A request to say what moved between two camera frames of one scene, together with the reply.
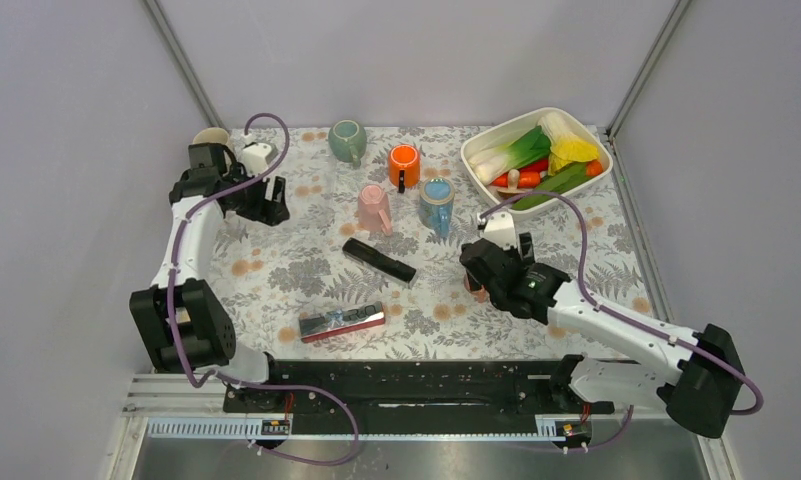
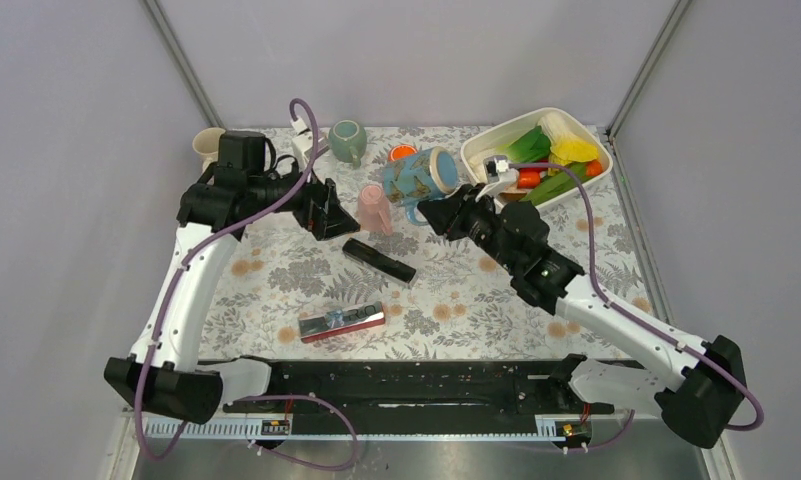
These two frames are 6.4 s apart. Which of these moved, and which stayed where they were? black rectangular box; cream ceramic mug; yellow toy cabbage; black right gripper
Moved: black right gripper
Stayed: yellow toy cabbage; black rectangular box; cream ceramic mug
